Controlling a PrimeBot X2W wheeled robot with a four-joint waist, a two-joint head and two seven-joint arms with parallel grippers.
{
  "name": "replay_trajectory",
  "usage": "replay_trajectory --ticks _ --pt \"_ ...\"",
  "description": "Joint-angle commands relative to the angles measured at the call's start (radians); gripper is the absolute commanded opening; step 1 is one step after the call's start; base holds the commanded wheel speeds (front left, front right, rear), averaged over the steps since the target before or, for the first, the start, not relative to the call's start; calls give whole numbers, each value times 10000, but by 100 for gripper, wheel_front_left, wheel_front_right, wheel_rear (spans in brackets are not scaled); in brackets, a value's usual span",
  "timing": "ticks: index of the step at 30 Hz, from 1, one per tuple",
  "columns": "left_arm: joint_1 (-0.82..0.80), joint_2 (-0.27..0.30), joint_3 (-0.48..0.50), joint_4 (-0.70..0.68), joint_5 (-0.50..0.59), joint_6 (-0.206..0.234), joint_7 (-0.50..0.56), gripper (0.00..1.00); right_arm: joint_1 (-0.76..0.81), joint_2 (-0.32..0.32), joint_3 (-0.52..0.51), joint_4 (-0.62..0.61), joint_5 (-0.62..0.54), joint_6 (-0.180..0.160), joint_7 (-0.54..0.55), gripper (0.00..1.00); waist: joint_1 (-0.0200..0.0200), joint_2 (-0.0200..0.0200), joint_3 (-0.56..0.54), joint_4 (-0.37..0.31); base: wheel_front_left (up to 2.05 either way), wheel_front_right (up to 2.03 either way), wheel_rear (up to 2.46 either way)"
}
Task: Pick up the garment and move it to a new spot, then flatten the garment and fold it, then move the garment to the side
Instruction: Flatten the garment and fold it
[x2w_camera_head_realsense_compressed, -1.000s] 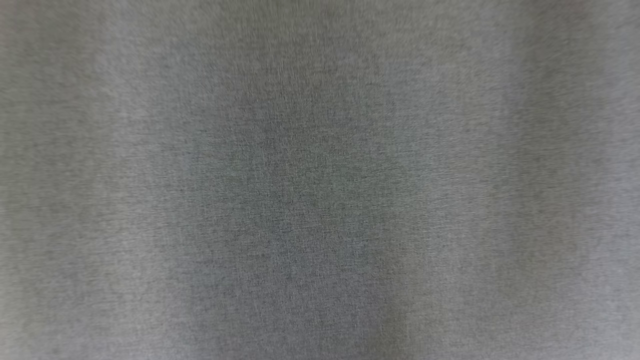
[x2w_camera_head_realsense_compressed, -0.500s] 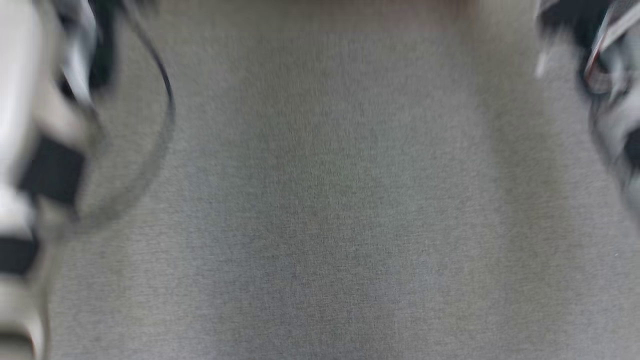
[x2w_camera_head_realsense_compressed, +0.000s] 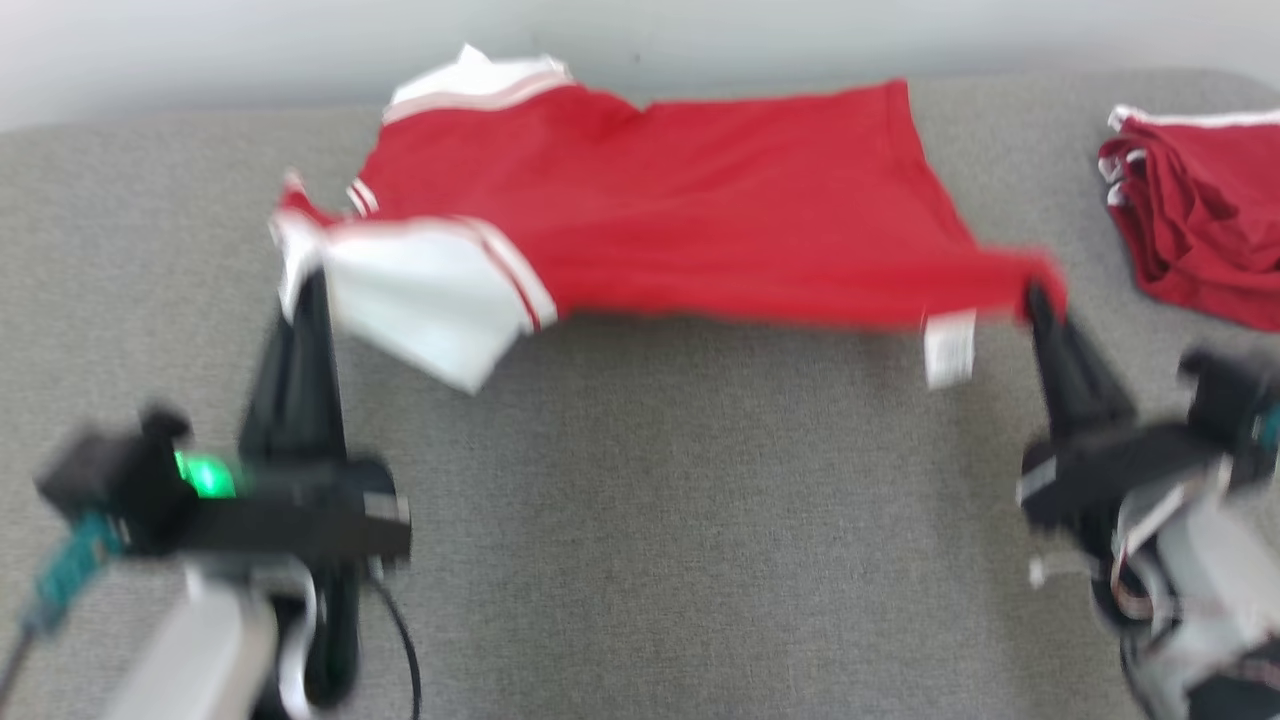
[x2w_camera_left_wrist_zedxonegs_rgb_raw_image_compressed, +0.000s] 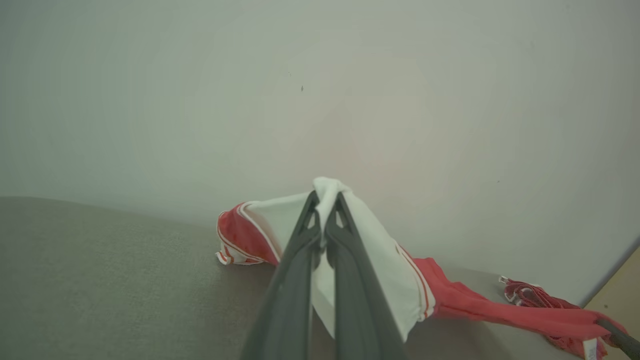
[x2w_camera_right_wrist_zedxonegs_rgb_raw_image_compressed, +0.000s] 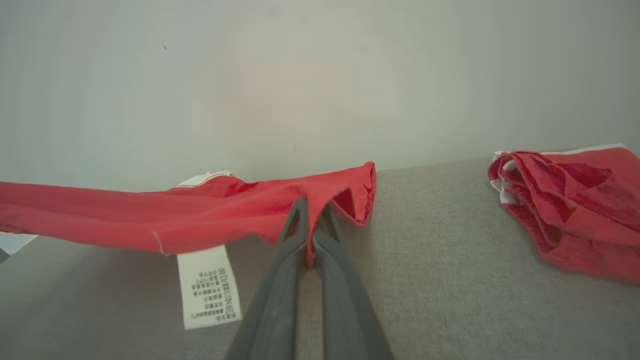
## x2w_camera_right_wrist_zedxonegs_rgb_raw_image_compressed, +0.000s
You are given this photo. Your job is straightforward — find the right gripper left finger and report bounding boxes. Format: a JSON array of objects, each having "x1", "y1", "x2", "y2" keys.
[{"x1": 225, "y1": 198, "x2": 310, "y2": 360}]

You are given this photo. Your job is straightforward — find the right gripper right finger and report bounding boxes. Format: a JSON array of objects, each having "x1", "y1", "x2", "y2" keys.
[{"x1": 312, "y1": 204, "x2": 395, "y2": 360}]

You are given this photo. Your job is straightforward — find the red white basketball jersey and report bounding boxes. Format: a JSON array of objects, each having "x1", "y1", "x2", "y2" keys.
[{"x1": 0, "y1": 161, "x2": 377, "y2": 331}]

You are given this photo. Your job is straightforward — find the red white basketball shorts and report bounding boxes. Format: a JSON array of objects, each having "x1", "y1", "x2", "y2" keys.
[{"x1": 488, "y1": 143, "x2": 640, "y2": 285}]

